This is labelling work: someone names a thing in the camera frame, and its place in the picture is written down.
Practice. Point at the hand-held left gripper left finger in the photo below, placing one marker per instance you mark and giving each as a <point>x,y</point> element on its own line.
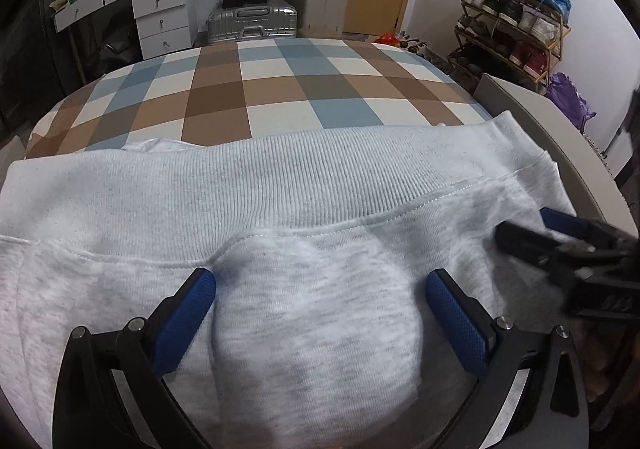
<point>182,324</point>

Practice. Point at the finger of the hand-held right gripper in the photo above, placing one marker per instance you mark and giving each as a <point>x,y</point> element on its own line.
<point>565,221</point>
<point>540,249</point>

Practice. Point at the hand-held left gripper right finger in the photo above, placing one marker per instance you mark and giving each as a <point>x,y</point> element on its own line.
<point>457,324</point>

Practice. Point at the light grey hoodie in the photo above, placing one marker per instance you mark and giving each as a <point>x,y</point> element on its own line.
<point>320,209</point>

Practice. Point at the person's right hand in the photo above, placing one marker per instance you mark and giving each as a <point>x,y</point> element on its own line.
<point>602,354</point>

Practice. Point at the grey upholstered ottoman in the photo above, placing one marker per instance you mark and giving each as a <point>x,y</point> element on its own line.
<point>550,149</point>

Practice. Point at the purple bag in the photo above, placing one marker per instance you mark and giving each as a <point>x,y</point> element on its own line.
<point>567,99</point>

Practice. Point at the wooden shoe rack with shoes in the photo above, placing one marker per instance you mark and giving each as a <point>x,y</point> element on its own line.
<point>505,9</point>

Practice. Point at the scattered heap of shoes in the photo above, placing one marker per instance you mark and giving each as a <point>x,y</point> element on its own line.
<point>417,46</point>

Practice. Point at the checkered tablecloth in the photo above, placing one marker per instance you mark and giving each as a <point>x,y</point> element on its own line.
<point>280,94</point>

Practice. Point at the red plastic bag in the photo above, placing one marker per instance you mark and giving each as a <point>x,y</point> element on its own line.
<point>386,38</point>

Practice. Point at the white drawer desk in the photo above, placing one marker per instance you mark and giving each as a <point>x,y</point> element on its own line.
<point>160,24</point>

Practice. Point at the silver aluminium suitcase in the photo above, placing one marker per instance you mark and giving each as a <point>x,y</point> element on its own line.
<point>250,21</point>

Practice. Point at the small black box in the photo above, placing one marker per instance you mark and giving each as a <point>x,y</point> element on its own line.
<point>233,0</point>

